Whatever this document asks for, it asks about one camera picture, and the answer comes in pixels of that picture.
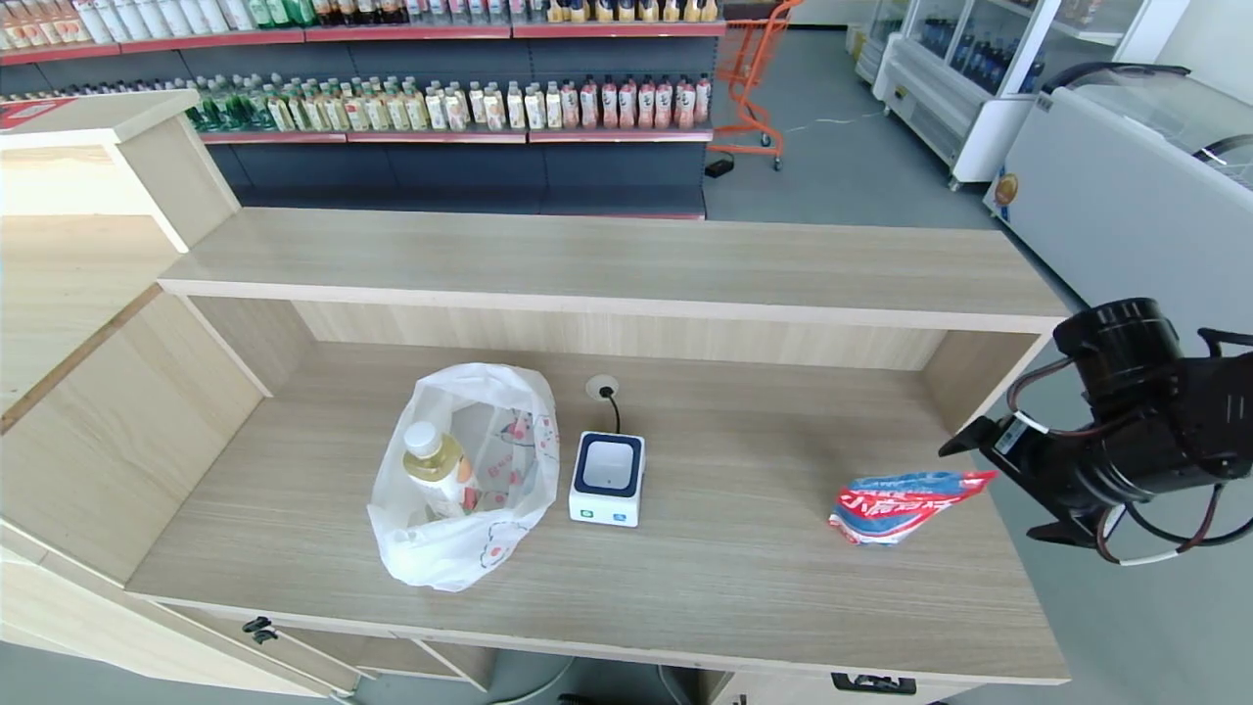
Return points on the wooden counter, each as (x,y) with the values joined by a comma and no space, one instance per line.
(744,490)

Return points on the yellow drink bottle white cap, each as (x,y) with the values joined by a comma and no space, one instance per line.
(436,468)

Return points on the black shop shelf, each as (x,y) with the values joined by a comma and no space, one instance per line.
(460,166)

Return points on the black power adapter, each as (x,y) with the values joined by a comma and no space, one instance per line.
(719,167)

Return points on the white plastic shopping bag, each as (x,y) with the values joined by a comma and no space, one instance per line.
(509,548)

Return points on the red and blue snack pack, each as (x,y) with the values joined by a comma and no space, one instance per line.
(896,509)

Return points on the orange shopping cart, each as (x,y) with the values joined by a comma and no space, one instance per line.
(754,78)

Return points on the white barcode scanner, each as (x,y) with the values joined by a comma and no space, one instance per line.
(607,480)

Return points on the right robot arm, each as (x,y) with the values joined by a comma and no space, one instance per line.
(1199,411)

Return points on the row of bottles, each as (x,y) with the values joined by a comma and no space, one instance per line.
(460,106)
(323,10)

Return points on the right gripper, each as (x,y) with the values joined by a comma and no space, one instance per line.
(1087,470)

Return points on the glass door display fridge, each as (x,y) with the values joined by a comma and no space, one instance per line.
(979,78)

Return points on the white chest freezer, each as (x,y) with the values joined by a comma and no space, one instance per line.
(1116,186)

